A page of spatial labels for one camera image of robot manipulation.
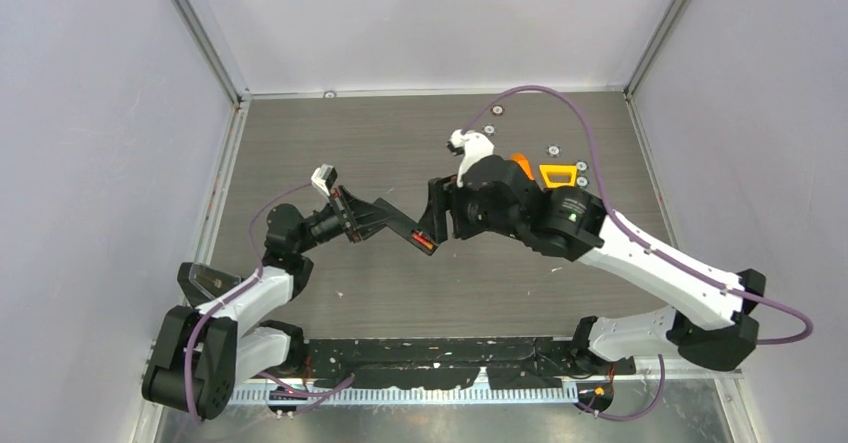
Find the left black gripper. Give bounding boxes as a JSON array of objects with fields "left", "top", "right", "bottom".
[{"left": 295, "top": 186, "right": 396, "bottom": 254}]

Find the black remote control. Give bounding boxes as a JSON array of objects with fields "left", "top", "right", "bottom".
[{"left": 374, "top": 198, "right": 438, "bottom": 256}]

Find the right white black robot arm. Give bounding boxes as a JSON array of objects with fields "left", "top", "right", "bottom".
[{"left": 417, "top": 155, "right": 766, "bottom": 374}]

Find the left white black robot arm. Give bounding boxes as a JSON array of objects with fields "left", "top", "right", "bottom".
[{"left": 141, "top": 187, "right": 394, "bottom": 421}]

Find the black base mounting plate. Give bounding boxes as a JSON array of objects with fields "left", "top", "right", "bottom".
[{"left": 295, "top": 336, "right": 635, "bottom": 390}]

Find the dark clear plastic box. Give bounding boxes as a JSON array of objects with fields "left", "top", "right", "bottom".
[{"left": 176, "top": 262, "right": 243, "bottom": 307}]

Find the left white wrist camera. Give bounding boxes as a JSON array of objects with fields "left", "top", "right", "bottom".
[{"left": 310, "top": 164, "right": 338, "bottom": 200}]

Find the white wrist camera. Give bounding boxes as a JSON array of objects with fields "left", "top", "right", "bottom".
[
  {"left": 310, "top": 164, "right": 338, "bottom": 200},
  {"left": 447, "top": 129, "right": 494, "bottom": 188}
]

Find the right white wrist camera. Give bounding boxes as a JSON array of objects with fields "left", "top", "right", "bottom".
[{"left": 447, "top": 129, "right": 494, "bottom": 188}]

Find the orange plastic handle tool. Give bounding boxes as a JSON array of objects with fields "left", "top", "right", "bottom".
[{"left": 510, "top": 153, "right": 535, "bottom": 181}]

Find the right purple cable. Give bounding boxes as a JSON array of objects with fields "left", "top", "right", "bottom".
[{"left": 462, "top": 85, "right": 814, "bottom": 347}]

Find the purple cable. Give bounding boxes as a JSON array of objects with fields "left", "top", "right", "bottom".
[
  {"left": 462, "top": 85, "right": 814, "bottom": 347},
  {"left": 184, "top": 181, "right": 316, "bottom": 425}
]

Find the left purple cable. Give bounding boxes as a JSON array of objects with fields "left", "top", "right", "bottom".
[{"left": 184, "top": 181, "right": 316, "bottom": 425}]

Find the yellow triangular plastic frame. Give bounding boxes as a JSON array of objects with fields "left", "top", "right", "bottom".
[{"left": 539, "top": 164, "right": 579, "bottom": 189}]

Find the ribbed aluminium front rail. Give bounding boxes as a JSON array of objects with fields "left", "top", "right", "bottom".
[{"left": 229, "top": 382, "right": 580, "bottom": 406}]

